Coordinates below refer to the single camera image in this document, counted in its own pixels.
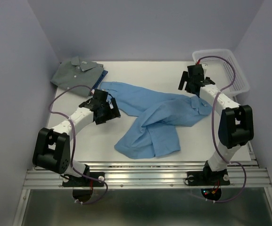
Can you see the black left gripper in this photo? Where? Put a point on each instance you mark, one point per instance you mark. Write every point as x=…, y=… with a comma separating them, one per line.
x=103, y=119

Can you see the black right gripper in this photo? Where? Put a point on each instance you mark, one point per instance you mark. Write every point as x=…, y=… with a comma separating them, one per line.
x=185, y=77

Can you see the light blue long sleeve shirt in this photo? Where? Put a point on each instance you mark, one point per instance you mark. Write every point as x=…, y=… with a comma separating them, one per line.
x=153, y=133

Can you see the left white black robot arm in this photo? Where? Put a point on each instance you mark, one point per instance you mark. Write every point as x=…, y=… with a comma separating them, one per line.
x=55, y=147

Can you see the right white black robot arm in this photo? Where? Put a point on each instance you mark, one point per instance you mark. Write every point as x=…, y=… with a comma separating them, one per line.
x=234, y=131

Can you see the white plastic mesh basket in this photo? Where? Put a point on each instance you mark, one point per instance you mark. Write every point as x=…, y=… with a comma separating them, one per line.
x=221, y=66

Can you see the folded blue plaid shirt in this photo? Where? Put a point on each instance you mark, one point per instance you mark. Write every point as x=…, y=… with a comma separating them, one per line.
x=100, y=79

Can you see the folded grey button shirt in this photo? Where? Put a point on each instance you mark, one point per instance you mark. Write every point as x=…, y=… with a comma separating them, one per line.
x=78, y=75

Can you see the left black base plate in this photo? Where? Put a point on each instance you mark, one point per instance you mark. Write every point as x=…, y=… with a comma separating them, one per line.
x=80, y=181

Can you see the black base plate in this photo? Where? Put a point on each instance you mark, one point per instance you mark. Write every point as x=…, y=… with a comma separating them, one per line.
x=80, y=181
x=199, y=178

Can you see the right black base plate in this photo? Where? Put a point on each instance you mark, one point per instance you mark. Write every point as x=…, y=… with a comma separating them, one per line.
x=199, y=178

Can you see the aluminium mounting rail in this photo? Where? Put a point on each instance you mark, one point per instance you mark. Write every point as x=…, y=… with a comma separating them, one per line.
x=148, y=175

